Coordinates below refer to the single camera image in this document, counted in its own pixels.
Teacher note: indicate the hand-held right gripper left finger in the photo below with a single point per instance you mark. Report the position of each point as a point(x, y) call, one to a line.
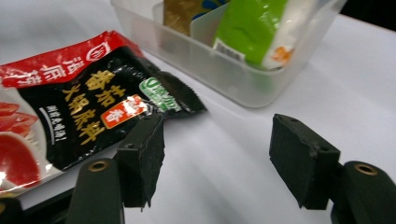
point(143, 161)

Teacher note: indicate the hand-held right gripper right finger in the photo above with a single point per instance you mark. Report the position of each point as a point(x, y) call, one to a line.
point(302, 161)

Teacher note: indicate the red and black sauce packet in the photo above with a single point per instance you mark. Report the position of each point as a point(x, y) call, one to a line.
point(77, 102)

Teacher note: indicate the clear plastic container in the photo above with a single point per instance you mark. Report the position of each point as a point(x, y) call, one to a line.
point(218, 71)

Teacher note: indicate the green snack packet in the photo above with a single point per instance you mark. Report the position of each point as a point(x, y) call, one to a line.
point(249, 31)

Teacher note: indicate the brown snack packet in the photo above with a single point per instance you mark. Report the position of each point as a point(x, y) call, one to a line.
point(180, 14)

